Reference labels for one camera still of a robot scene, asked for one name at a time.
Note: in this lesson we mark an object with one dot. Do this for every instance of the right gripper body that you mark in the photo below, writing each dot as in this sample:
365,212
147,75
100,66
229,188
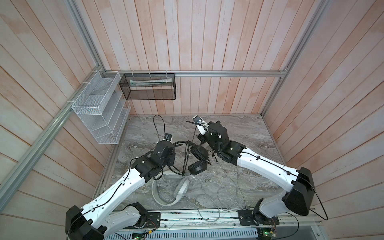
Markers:
208,138

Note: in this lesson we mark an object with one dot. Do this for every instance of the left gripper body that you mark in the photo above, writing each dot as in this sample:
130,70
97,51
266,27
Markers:
170,161

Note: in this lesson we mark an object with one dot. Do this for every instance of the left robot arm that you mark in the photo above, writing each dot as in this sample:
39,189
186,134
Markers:
97,219

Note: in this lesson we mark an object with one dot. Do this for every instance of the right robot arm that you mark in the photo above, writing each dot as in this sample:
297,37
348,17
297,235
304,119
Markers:
298,185

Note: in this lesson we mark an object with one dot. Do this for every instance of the white headphones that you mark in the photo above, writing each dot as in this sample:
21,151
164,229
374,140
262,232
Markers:
169,188

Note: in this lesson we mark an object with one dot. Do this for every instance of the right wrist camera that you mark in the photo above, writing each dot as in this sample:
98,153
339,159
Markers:
201,124

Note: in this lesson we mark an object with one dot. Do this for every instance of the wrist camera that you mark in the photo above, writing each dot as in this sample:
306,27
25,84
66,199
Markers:
201,124
168,137

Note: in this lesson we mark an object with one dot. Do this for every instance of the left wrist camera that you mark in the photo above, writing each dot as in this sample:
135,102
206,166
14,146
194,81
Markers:
168,137

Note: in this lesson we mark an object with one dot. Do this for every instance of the black wire mesh basket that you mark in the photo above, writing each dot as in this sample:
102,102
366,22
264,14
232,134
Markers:
140,87

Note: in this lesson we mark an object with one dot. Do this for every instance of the white wire mesh shelf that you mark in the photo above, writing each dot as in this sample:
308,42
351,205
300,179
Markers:
102,108

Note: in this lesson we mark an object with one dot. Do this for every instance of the aluminium wall frame rail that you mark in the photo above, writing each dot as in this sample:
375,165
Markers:
227,57

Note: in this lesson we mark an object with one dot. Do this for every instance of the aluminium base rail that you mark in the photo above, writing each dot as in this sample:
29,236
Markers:
214,224

